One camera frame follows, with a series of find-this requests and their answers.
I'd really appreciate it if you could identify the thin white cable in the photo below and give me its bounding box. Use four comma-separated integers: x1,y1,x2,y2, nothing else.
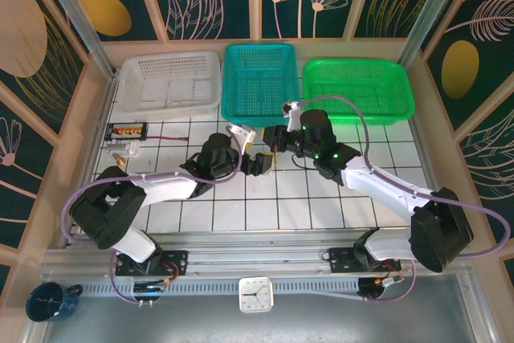
162,98,192,112

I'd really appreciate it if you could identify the green plastic basket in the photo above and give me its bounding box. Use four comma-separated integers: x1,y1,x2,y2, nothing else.
301,57,417,127

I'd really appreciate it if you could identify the teal plastic basket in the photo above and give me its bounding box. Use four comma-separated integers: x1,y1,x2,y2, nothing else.
219,42,303,129

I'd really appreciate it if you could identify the white plastic basket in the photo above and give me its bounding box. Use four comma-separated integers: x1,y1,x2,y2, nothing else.
118,50,222,121

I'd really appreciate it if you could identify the clear plastic block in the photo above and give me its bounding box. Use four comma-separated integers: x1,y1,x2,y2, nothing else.
106,141,141,158

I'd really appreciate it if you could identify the black board with gold plugs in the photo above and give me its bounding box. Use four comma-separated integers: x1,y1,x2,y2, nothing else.
104,122,149,142

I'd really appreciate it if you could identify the white square clock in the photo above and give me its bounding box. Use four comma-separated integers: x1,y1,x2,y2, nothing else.
239,276,275,314

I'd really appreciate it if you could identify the small controller board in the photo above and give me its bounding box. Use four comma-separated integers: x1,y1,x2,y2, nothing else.
132,281,169,296
358,276,404,300

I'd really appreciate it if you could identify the dark blue mug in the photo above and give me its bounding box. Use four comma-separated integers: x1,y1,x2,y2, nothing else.
26,281,84,323

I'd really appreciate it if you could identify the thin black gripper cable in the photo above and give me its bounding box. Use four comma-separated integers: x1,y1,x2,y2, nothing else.
289,153,320,170

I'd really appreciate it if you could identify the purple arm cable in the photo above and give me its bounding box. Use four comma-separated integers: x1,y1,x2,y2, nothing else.
299,93,512,304
59,125,247,306

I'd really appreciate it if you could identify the red black wire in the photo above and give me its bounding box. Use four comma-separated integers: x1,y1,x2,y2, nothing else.
147,133,190,142

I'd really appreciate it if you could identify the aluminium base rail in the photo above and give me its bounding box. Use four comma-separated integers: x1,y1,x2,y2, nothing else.
39,230,479,280

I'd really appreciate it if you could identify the grey slotted cable duct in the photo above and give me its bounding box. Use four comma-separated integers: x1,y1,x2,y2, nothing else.
80,280,362,296

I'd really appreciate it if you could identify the aluminium frame post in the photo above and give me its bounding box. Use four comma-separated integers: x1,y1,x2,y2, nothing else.
399,0,457,71
31,0,117,79

